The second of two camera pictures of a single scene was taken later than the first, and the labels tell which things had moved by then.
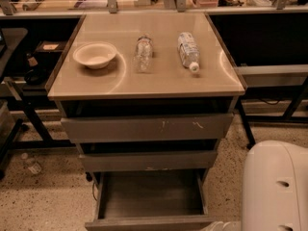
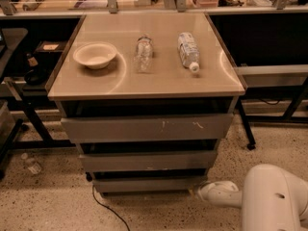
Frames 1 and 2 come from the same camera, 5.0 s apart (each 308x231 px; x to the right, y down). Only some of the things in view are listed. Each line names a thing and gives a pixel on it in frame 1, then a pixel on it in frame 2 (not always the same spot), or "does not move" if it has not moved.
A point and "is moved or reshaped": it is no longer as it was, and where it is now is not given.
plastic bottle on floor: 31,164 does not move
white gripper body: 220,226 → 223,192
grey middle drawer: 149,161 does not move
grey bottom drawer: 150,200 is moved or reshaped
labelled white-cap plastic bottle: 190,51 does not move
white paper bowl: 95,55 does not move
